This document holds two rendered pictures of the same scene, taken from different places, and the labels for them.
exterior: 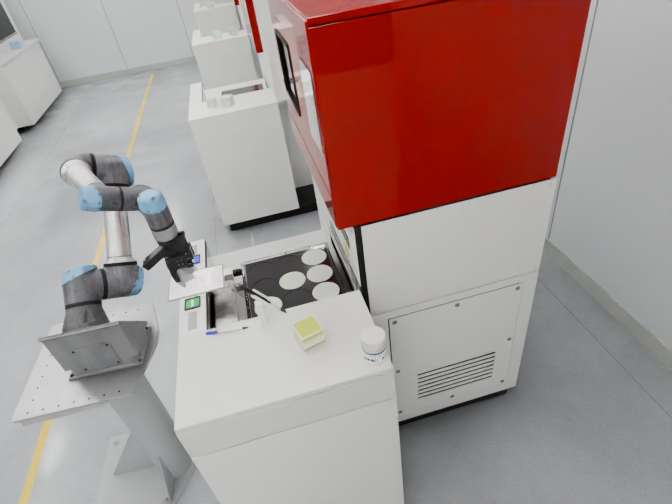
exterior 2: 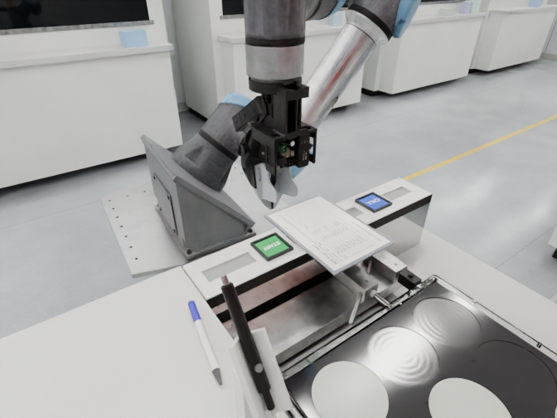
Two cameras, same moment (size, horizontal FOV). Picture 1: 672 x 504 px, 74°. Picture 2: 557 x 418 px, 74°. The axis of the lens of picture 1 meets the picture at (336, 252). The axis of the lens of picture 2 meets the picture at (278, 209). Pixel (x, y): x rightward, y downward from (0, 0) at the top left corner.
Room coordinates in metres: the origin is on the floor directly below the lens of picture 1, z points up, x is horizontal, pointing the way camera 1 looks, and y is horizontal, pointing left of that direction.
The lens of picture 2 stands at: (0.98, 0.06, 1.37)
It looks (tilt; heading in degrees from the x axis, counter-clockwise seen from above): 33 degrees down; 63
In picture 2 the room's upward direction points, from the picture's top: straight up
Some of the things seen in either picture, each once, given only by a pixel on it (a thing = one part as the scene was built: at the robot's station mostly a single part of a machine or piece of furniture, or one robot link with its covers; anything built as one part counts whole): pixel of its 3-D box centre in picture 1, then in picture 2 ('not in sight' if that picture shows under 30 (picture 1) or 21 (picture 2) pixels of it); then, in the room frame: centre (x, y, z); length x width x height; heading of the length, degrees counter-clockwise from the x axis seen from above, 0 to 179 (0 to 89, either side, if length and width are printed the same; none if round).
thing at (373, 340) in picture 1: (373, 345); not in sight; (0.84, -0.06, 1.01); 0.07 x 0.07 x 0.10
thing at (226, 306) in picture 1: (226, 307); (322, 308); (1.26, 0.44, 0.87); 0.36 x 0.08 x 0.03; 8
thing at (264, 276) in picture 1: (292, 280); (470, 415); (1.31, 0.18, 0.90); 0.34 x 0.34 x 0.01; 8
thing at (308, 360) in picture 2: (246, 292); (365, 323); (1.29, 0.36, 0.90); 0.38 x 0.01 x 0.01; 8
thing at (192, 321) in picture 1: (198, 295); (322, 252); (1.32, 0.55, 0.89); 0.55 x 0.09 x 0.14; 8
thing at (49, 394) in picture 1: (103, 365); (201, 228); (1.17, 0.93, 0.75); 0.45 x 0.44 x 0.13; 95
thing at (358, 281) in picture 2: (223, 288); (355, 279); (1.33, 0.45, 0.89); 0.08 x 0.03 x 0.03; 98
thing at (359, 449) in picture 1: (293, 382); not in sight; (1.22, 0.27, 0.41); 0.97 x 0.64 x 0.82; 8
